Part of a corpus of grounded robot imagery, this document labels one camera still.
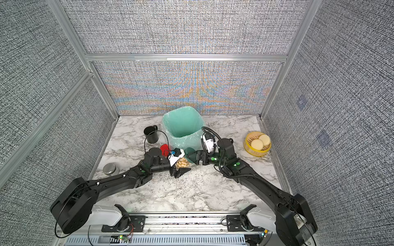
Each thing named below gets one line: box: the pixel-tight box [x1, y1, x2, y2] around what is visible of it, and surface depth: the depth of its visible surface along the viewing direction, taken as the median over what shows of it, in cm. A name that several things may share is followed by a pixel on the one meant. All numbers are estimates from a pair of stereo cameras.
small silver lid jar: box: [102, 162, 120, 176], surface depth 89 cm
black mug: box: [143, 125, 159, 144], surface depth 104 cm
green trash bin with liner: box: [162, 106, 206, 151], surface depth 88 cm
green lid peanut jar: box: [174, 157, 191, 171], surface depth 75 cm
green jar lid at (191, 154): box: [184, 147, 197, 164], surface depth 71 cm
